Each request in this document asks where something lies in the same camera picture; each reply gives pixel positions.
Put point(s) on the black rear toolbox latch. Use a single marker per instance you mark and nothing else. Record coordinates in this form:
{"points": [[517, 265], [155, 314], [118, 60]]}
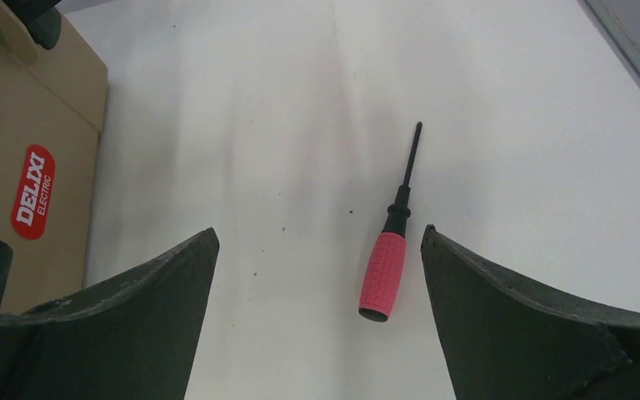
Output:
{"points": [[41, 18]]}

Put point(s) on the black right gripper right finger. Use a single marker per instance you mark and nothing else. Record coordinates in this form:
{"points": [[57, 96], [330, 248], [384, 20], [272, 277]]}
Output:
{"points": [[507, 336]]}

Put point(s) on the tan plastic toolbox bin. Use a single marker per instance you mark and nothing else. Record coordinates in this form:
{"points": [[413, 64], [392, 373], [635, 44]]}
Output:
{"points": [[52, 108]]}

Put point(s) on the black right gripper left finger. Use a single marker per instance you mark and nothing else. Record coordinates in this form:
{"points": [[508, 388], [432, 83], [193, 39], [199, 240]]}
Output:
{"points": [[132, 336]]}

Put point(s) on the red handled black screwdriver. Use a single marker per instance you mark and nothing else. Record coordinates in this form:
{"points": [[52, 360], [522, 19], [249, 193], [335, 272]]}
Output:
{"points": [[385, 265]]}

